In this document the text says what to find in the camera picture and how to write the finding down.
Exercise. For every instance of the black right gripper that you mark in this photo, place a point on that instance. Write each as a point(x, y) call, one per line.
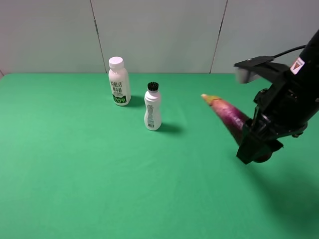
point(283, 109)

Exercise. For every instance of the purple eggplant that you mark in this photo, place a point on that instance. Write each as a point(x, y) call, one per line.
point(232, 117)

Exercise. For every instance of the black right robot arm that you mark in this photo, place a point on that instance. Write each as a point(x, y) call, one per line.
point(310, 53)

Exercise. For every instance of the white bottle with black cap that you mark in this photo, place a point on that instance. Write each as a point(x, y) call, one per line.
point(152, 98)

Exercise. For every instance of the white milk bottle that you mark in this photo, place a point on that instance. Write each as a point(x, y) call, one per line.
point(119, 81)

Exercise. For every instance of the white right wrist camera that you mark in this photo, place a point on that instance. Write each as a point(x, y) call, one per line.
point(245, 73)

